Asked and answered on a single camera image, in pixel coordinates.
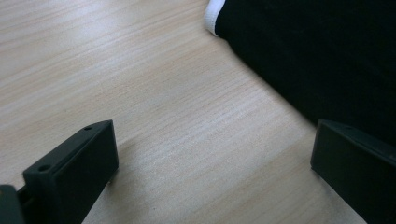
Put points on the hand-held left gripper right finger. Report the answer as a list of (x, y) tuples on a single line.
[(355, 168)]

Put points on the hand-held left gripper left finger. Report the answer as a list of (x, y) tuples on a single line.
[(73, 168)]

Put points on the black cloth with white trim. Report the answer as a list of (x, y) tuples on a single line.
[(311, 53)]

